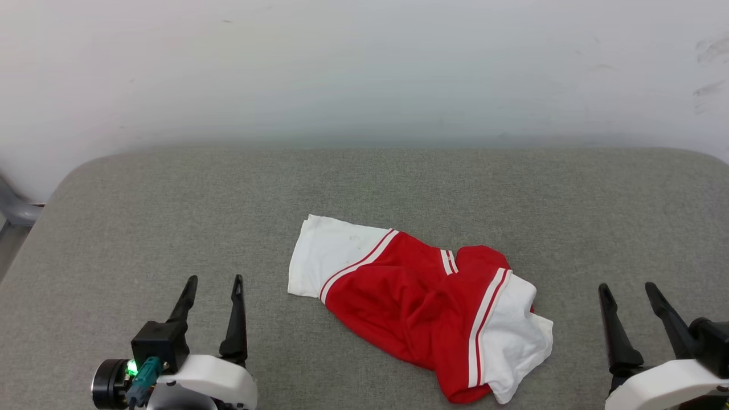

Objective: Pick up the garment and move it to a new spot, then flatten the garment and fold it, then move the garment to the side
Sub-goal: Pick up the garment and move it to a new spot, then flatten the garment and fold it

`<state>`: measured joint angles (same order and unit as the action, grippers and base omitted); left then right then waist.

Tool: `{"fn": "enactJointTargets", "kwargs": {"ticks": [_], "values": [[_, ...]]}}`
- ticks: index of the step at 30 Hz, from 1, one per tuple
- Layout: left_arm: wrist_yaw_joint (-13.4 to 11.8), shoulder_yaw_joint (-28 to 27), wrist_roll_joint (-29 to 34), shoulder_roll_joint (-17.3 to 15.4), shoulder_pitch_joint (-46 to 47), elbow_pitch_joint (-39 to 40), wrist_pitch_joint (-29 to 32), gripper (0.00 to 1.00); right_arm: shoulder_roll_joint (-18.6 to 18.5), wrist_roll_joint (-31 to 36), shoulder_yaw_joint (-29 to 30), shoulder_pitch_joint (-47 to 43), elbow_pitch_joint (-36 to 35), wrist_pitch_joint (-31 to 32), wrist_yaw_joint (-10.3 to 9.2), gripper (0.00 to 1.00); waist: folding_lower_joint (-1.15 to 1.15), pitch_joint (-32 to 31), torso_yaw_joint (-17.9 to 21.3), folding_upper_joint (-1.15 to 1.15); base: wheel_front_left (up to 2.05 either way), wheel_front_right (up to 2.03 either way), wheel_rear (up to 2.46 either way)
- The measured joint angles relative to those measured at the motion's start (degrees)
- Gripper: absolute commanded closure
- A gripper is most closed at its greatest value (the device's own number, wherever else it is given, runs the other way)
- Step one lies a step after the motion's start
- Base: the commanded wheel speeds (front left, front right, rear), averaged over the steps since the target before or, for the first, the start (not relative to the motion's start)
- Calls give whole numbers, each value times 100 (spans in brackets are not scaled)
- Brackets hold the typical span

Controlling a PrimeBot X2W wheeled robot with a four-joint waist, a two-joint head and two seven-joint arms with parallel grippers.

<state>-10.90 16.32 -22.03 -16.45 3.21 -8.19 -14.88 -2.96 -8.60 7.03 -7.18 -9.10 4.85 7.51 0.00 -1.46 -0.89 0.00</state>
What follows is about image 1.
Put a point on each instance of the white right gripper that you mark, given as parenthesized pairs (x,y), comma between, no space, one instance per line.
(666,387)

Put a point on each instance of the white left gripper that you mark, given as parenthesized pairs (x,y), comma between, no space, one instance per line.
(211,381)

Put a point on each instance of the red and white shirt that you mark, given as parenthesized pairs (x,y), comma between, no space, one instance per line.
(410,302)

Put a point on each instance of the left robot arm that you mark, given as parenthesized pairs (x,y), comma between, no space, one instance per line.
(108,384)

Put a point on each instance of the grey fabric sofa cushion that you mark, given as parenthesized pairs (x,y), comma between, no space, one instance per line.
(171,228)

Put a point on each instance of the grey metal tube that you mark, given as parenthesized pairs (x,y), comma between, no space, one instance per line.
(17,213)

